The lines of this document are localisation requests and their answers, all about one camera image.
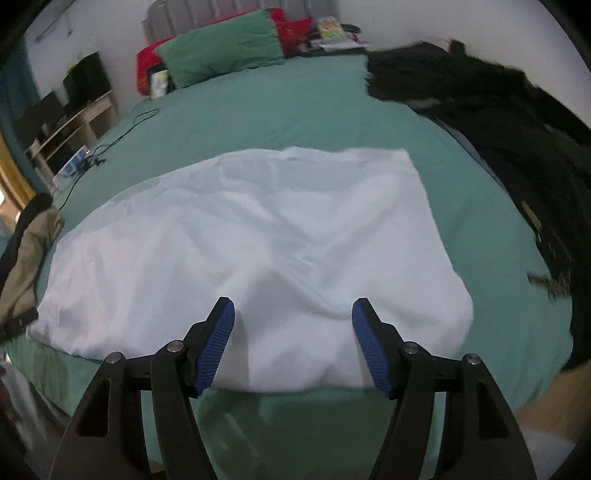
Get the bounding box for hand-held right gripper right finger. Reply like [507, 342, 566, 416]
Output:
[352, 298, 539, 480]

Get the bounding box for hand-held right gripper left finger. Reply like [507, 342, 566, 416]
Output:
[48, 296, 236, 480]

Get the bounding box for white hooded jacket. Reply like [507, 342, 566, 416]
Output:
[27, 146, 475, 394]

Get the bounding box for black clothes pile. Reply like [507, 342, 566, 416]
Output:
[365, 39, 591, 370]

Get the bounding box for beige garment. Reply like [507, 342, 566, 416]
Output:
[0, 205, 65, 324]

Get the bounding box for white power strip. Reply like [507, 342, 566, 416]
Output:
[53, 145, 90, 190]

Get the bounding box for black garment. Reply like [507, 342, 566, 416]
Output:
[0, 191, 54, 342]

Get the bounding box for bed with green sheet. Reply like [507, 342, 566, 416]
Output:
[4, 51, 575, 467]

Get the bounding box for light wooden desk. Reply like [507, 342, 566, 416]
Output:
[25, 90, 118, 181]

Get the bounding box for computer monitor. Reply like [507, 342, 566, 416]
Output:
[16, 91, 65, 139]

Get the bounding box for long red pillow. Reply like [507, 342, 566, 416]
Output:
[135, 7, 289, 97]

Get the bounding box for green pillow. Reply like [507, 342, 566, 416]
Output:
[154, 8, 284, 88]

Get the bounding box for small red pillow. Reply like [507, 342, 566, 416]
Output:
[277, 17, 320, 58]

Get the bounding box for colourful snack packet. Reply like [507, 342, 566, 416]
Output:
[318, 16, 345, 41]

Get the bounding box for teal curtain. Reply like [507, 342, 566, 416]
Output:
[0, 44, 38, 118]

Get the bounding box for grey padded headboard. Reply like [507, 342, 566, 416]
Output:
[142, 0, 340, 44]

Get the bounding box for black cable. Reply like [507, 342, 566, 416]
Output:
[60, 107, 160, 208]

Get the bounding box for yellow door frame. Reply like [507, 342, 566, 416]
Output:
[0, 134, 34, 209]

